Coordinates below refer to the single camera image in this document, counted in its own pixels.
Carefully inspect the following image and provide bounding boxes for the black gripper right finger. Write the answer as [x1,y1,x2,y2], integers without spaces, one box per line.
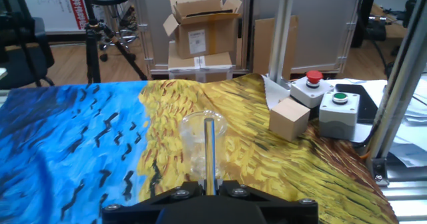
[215,180,320,224]

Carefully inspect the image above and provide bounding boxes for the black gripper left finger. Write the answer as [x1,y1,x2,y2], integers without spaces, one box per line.
[101,180,209,224]

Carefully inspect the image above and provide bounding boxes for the glass stirring rod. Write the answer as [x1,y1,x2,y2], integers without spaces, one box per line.
[203,117,217,197]

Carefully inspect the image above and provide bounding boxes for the thick-rimmed clear glass beaker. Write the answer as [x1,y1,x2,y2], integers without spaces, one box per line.
[179,109,229,182]

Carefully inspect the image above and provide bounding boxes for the painted wheat field cloth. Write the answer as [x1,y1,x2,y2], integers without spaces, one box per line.
[0,73,400,224]

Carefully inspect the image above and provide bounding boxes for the wooden cube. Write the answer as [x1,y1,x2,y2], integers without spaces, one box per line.
[268,97,312,142]

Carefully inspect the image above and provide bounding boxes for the green button box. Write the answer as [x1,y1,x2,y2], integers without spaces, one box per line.
[318,91,361,141]

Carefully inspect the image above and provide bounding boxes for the red button box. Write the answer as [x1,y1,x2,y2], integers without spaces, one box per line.
[289,69,335,109]

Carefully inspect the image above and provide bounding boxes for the black flat device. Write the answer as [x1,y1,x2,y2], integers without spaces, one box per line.
[335,83,380,125]

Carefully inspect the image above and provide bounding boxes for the black tripod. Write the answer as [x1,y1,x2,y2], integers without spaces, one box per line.
[79,0,148,84]

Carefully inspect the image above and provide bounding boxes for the brown cardboard panel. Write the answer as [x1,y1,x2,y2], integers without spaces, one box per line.
[252,15,299,77]

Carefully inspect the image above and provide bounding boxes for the dark office chair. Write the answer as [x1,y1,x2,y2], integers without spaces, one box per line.
[0,0,56,90]

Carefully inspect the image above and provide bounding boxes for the cardboard box with label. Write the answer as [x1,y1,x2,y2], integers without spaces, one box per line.
[162,0,243,60]

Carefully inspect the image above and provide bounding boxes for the black computer tower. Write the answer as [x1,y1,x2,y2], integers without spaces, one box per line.
[350,0,377,49]

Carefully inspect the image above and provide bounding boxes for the whiteboard with red banner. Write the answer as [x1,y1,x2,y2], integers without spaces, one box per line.
[18,0,101,35]

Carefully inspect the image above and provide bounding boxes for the slim aluminium post with bracket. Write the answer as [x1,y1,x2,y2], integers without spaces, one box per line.
[366,0,427,187]

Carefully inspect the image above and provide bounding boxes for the aluminium frame post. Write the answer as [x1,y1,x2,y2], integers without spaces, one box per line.
[268,0,296,88]

